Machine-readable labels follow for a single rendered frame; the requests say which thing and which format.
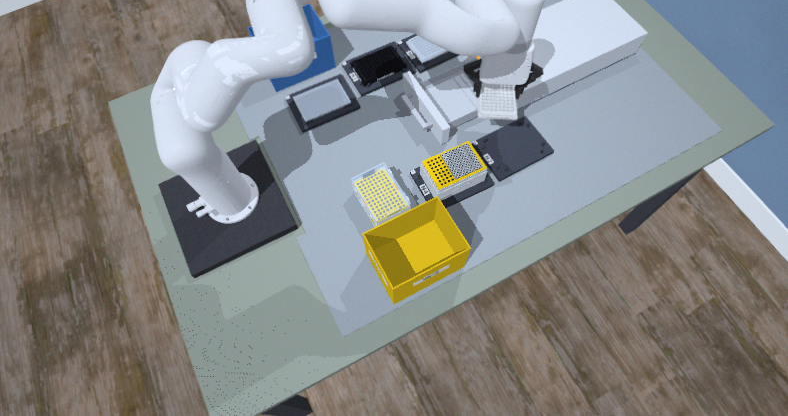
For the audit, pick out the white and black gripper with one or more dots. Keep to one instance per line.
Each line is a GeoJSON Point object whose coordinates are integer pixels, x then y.
{"type": "Point", "coordinates": [509, 69]}

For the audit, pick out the light grey flat work mat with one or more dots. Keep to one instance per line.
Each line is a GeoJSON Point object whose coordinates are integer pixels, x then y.
{"type": "Point", "coordinates": [606, 130]}

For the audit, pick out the blue open-top bin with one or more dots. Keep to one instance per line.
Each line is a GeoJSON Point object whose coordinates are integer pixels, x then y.
{"type": "Point", "coordinates": [323, 59]}

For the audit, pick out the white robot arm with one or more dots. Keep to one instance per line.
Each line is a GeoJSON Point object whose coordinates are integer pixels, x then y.
{"type": "Point", "coordinates": [211, 79]}

